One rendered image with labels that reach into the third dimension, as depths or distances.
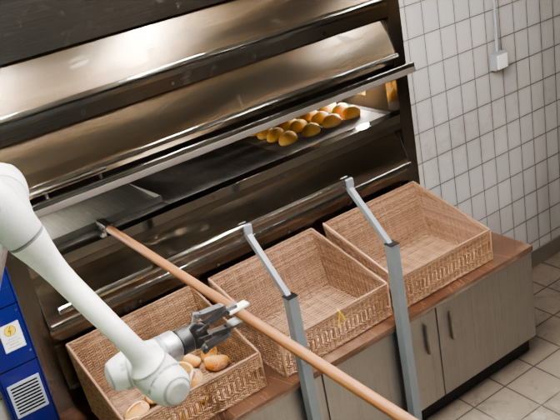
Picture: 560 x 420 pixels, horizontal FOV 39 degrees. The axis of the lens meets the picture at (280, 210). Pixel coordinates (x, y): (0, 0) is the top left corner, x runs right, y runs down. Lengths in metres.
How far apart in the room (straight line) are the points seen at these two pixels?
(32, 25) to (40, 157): 0.45
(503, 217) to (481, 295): 0.95
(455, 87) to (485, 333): 1.18
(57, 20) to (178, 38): 0.46
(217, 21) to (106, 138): 0.62
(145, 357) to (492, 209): 2.71
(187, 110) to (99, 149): 0.38
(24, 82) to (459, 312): 1.98
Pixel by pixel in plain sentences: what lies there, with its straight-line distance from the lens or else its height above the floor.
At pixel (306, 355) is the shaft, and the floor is 1.19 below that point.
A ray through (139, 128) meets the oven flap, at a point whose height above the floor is 1.53.
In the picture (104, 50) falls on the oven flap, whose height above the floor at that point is 1.84.
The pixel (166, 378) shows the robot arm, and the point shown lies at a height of 1.25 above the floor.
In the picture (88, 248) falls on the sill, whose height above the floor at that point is 1.16.
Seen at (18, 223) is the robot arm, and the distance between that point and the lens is 1.96.
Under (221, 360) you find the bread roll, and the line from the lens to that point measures 3.14.
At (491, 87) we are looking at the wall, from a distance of 4.18.
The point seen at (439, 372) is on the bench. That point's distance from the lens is 3.57.
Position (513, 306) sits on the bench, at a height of 0.33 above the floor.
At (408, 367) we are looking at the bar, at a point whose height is 0.40.
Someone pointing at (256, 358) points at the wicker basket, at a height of 0.71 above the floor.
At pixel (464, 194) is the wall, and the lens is 4.18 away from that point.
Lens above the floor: 2.34
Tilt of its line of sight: 23 degrees down
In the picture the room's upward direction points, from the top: 11 degrees counter-clockwise
